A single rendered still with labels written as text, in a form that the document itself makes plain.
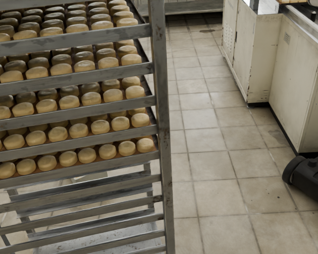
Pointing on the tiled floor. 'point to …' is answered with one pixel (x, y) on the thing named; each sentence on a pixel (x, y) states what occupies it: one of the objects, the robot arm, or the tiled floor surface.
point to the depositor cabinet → (252, 47)
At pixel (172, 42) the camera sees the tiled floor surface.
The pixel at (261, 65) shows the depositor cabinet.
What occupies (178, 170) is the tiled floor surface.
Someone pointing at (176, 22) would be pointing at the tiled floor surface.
